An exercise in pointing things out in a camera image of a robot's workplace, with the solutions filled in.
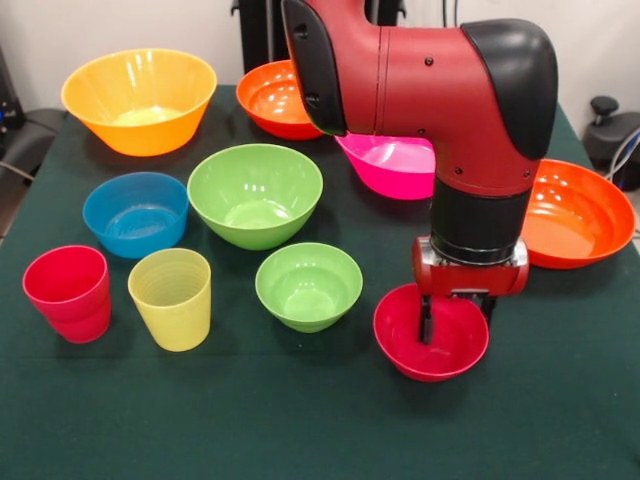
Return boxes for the yellow cup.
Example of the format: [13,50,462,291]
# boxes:
[127,248,213,353]

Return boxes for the dark green tablecloth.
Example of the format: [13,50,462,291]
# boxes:
[0,84,640,480]

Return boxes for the dark grey seat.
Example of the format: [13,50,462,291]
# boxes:
[0,107,69,184]

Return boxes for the black equipment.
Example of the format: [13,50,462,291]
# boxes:
[0,44,26,131]

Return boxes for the large yellow-orange bowl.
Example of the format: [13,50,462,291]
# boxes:
[60,47,218,158]

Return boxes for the black hanging cable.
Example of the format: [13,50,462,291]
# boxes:
[439,0,464,25]

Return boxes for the large pink bowl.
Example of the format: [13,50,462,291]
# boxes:
[333,133,437,201]

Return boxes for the large green bowl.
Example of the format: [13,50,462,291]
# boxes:
[186,143,325,251]

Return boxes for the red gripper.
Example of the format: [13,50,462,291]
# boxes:
[411,236,530,346]

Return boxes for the orange shallow bowl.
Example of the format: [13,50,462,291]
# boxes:
[235,59,326,141]
[522,158,637,270]

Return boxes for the small red bowl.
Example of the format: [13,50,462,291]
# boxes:
[372,282,490,384]

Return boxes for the blue bowl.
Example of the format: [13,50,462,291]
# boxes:
[82,171,190,260]

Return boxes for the light cables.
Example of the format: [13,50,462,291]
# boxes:
[603,127,640,189]

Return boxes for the red cup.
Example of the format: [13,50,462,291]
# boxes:
[45,295,113,345]
[22,244,111,326]

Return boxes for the black round base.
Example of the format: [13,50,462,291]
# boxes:
[582,112,640,174]

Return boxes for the black knob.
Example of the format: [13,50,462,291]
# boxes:
[589,96,620,132]

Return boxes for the small green bowl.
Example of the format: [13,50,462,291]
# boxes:
[254,242,365,334]

